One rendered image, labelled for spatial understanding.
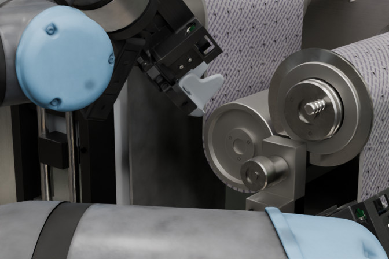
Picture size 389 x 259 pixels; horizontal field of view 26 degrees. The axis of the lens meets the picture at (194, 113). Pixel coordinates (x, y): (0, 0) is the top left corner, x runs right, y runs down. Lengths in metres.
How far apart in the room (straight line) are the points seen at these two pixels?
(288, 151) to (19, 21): 0.49
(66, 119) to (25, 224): 0.82
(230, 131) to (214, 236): 0.80
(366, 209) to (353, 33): 0.62
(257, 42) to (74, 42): 0.63
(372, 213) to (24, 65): 0.36
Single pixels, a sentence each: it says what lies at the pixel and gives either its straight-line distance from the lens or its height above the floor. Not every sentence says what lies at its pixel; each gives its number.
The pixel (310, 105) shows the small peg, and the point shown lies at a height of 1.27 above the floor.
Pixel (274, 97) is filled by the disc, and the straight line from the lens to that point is 1.07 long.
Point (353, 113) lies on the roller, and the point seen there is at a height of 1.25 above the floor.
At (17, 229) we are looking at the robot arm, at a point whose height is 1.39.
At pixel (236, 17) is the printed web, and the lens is 1.17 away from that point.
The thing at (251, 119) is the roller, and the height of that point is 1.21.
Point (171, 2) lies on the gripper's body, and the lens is 0.87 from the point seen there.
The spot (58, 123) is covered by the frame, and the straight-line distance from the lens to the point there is 1.21.
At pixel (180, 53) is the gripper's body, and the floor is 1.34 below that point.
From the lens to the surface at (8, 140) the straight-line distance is 1.59.
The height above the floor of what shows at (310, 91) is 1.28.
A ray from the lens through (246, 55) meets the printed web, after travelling 1.20.
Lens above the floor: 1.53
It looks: 16 degrees down
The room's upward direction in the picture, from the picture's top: straight up
